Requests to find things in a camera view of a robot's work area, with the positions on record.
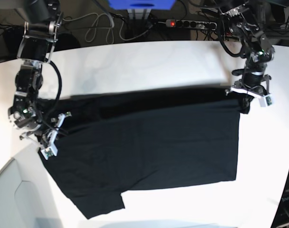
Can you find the black T-shirt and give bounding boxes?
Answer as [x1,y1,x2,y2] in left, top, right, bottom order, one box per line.
[40,88,241,219]

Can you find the white coiled cable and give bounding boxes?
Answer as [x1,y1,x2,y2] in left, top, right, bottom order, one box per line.
[43,0,149,43]

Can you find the grey power strip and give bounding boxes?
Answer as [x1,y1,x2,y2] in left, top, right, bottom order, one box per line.
[165,19,217,31]

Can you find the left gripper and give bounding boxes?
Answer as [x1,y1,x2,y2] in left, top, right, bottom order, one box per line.
[232,68,270,114]

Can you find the grey plastic panel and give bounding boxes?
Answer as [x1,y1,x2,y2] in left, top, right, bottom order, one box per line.
[0,159,63,228]

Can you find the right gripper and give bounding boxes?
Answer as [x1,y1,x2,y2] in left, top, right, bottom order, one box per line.
[8,106,52,147]

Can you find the blue box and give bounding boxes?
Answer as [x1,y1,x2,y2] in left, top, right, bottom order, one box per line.
[108,0,176,10]

